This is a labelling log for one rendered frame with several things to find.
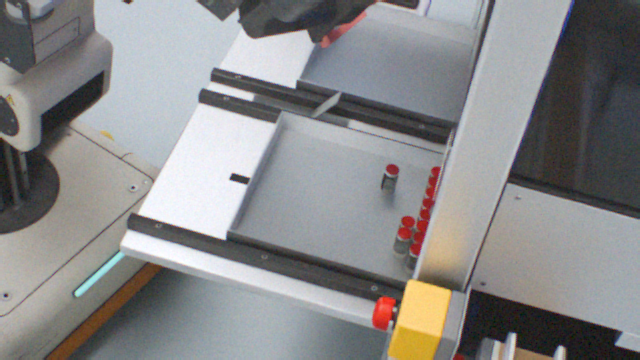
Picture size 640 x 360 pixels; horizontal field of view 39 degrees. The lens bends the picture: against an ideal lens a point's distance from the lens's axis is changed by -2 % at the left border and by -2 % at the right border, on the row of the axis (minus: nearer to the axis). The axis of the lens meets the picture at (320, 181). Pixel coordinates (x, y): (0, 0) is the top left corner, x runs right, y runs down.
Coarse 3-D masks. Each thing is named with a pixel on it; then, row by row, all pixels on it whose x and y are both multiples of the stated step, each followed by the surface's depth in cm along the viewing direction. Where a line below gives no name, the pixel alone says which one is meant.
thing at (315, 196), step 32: (288, 128) 147; (320, 128) 145; (288, 160) 142; (320, 160) 143; (352, 160) 144; (384, 160) 145; (416, 160) 144; (256, 192) 137; (288, 192) 138; (320, 192) 139; (352, 192) 139; (416, 192) 141; (256, 224) 133; (288, 224) 134; (320, 224) 134; (352, 224) 135; (384, 224) 136; (288, 256) 128; (320, 256) 126; (352, 256) 131; (384, 256) 132
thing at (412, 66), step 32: (352, 32) 166; (384, 32) 167; (416, 32) 168; (448, 32) 167; (320, 64) 159; (352, 64) 160; (384, 64) 161; (416, 64) 162; (448, 64) 163; (352, 96) 150; (384, 96) 155; (416, 96) 156; (448, 96) 157; (448, 128) 149
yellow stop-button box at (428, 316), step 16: (416, 288) 110; (432, 288) 110; (400, 304) 110; (416, 304) 108; (432, 304) 108; (448, 304) 109; (464, 304) 109; (400, 320) 106; (416, 320) 106; (432, 320) 107; (448, 320) 107; (400, 336) 107; (416, 336) 106; (432, 336) 106; (448, 336) 105; (400, 352) 109; (416, 352) 109; (432, 352) 108; (448, 352) 107
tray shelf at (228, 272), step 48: (240, 48) 160; (288, 48) 161; (240, 96) 151; (192, 144) 143; (240, 144) 144; (432, 144) 149; (192, 192) 136; (240, 192) 137; (144, 240) 129; (240, 288) 127; (288, 288) 126
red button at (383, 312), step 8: (376, 304) 110; (384, 304) 109; (392, 304) 110; (376, 312) 109; (384, 312) 109; (392, 312) 110; (376, 320) 109; (384, 320) 109; (392, 320) 110; (376, 328) 111; (384, 328) 110
